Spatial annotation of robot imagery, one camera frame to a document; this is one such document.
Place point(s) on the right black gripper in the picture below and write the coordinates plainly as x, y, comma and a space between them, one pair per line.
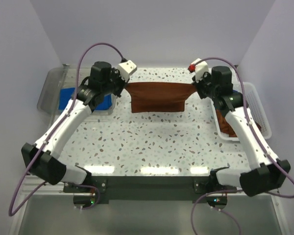
206, 76

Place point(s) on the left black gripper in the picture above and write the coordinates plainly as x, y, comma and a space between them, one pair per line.
115, 73

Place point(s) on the brown towel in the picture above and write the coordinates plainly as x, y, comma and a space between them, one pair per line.
159, 96
225, 124

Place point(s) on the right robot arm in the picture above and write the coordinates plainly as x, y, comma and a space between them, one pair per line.
266, 170

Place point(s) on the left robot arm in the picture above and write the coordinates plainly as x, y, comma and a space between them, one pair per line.
41, 158

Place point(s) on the white plastic laundry basket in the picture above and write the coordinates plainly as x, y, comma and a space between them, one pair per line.
257, 111

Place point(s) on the clear plastic storage bin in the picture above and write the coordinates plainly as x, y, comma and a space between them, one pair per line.
64, 78

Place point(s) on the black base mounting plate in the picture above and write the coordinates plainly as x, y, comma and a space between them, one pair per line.
154, 188

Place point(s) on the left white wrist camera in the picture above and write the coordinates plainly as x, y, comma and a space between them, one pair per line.
126, 69

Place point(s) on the aluminium rail frame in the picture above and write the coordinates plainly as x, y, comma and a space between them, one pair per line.
83, 195

